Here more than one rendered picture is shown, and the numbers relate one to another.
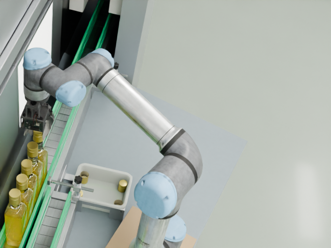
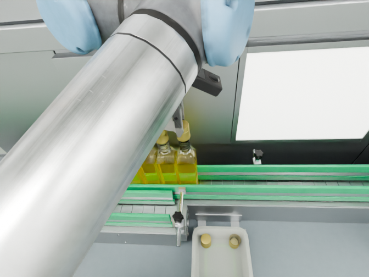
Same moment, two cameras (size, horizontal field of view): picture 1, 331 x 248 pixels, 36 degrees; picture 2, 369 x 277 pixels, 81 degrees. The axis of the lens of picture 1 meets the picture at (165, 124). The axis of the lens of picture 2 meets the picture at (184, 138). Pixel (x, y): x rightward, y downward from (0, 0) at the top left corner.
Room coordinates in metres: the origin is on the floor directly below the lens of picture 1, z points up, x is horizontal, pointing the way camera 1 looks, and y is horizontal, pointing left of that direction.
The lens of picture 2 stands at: (1.13, 0.03, 1.56)
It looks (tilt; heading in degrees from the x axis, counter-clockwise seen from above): 48 degrees down; 103
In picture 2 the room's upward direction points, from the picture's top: 8 degrees counter-clockwise
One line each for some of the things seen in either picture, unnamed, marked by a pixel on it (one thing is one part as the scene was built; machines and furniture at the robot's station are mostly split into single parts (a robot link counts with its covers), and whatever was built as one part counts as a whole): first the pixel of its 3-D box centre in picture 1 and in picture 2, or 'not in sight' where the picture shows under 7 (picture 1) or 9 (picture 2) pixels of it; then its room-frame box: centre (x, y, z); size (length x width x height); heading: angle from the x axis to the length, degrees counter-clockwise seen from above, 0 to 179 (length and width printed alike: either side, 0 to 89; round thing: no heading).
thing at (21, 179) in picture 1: (21, 181); not in sight; (0.87, 0.38, 1.14); 0.04 x 0.04 x 0.04
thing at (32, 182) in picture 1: (27, 194); (152, 171); (0.93, 0.39, 0.99); 0.06 x 0.06 x 0.21; 4
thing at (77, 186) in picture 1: (70, 186); (180, 216); (1.03, 0.27, 0.95); 0.17 x 0.03 x 0.12; 93
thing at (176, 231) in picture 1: (166, 234); not in sight; (0.94, -0.11, 0.96); 0.13 x 0.12 x 0.14; 156
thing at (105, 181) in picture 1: (100, 190); (221, 268); (1.15, 0.18, 0.80); 0.22 x 0.17 x 0.09; 93
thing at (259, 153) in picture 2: not in sight; (255, 160); (1.26, 0.48, 0.94); 0.07 x 0.04 x 0.13; 93
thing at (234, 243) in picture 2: (83, 177); (234, 241); (1.20, 0.26, 0.79); 0.04 x 0.04 x 0.04
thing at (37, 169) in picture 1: (32, 180); (170, 171); (0.99, 0.39, 0.99); 0.06 x 0.06 x 0.21; 3
